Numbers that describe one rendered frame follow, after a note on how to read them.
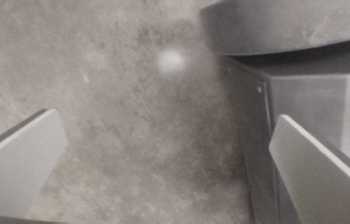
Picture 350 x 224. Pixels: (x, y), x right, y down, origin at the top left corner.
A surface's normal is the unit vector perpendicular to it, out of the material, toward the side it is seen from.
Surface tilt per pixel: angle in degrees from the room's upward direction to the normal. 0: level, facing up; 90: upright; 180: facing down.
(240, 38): 55
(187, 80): 0
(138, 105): 0
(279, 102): 45
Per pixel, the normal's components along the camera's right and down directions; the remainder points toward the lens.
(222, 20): -0.86, 0.41
